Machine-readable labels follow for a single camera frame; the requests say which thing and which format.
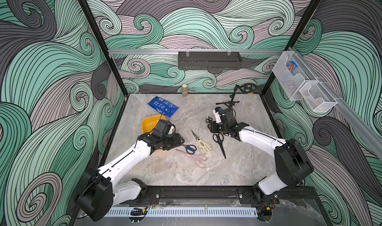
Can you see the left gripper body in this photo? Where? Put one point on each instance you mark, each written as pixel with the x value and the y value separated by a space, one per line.
pixel 169 142

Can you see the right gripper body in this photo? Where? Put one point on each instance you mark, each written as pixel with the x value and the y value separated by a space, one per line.
pixel 215 127

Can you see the large black scissors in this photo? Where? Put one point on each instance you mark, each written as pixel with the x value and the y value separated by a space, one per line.
pixel 219 138

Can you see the yellow storage box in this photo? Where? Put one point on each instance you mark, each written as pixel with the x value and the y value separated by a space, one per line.
pixel 149 123

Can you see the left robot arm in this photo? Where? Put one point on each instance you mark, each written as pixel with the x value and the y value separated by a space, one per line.
pixel 108 175

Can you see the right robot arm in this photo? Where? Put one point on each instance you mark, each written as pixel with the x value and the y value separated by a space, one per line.
pixel 291 161

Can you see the cream kitchen shears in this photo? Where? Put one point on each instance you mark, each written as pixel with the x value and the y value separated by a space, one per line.
pixel 204 147

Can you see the blue snack packet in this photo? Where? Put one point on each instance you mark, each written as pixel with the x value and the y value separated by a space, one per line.
pixel 163 106

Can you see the black mini tripod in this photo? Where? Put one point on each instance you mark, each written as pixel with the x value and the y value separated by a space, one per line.
pixel 246 88

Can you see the small beige bottle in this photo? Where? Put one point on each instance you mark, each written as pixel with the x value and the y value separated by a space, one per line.
pixel 184 90

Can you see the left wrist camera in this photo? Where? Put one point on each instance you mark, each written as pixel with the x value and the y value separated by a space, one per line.
pixel 164 128

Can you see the blue handled scissors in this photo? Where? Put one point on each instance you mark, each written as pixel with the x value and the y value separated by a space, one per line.
pixel 190 149

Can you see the pink handled scissors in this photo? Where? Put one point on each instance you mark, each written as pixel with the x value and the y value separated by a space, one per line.
pixel 199 160

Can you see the black wall shelf basket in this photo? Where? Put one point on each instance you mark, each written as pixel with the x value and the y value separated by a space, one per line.
pixel 215 61

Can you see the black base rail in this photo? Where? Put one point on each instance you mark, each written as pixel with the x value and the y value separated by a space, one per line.
pixel 203 193

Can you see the large clear wall bin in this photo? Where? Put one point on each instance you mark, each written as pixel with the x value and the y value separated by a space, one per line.
pixel 290 75

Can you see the white perforated cable duct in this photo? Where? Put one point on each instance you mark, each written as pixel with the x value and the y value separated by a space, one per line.
pixel 203 212

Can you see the small clear wall bin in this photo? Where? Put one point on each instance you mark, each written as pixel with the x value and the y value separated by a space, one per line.
pixel 317 97

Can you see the aluminium wall rail back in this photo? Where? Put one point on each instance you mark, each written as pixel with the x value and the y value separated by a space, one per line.
pixel 175 51

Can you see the aluminium wall rail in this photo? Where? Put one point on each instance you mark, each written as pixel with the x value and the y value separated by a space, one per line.
pixel 373 140
pixel 175 51

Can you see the aluminium wall rail right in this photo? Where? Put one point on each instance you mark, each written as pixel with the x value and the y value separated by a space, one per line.
pixel 373 140

